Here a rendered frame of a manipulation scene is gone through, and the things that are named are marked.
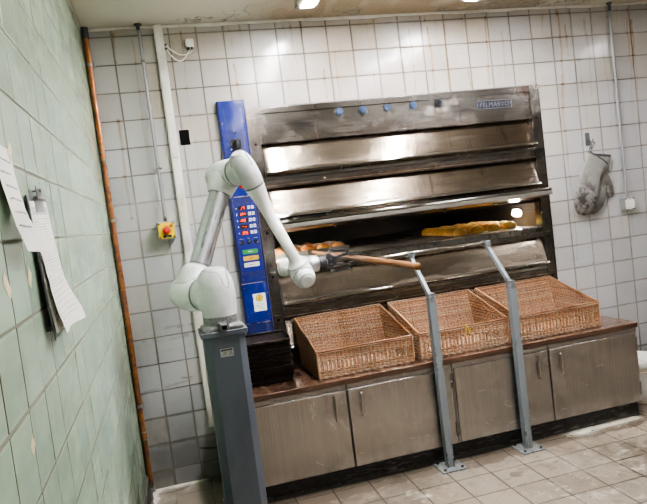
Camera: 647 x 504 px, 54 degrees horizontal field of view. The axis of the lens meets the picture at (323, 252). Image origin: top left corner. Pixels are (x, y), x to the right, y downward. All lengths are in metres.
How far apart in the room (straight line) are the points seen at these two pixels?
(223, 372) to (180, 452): 1.16
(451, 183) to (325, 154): 0.84
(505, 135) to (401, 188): 0.80
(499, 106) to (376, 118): 0.85
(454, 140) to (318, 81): 0.94
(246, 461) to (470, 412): 1.35
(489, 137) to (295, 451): 2.29
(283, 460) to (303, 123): 1.91
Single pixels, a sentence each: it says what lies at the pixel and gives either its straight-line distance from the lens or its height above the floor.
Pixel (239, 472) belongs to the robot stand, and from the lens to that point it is 2.95.
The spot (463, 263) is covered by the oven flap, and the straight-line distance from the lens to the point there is 4.13.
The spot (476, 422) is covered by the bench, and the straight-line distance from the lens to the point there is 3.71.
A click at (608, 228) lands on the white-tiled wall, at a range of 4.71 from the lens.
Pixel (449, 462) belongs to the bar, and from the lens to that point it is 3.64.
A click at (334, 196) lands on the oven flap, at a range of 3.82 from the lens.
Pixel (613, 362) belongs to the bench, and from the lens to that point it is 4.12.
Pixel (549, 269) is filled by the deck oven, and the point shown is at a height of 0.89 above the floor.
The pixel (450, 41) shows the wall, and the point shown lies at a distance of 4.24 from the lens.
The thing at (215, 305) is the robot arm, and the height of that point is 1.11.
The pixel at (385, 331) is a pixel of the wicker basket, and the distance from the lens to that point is 3.86.
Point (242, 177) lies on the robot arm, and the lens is 3.01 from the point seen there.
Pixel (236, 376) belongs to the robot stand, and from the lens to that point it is 2.82.
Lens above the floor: 1.47
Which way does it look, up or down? 4 degrees down
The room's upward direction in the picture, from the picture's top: 7 degrees counter-clockwise
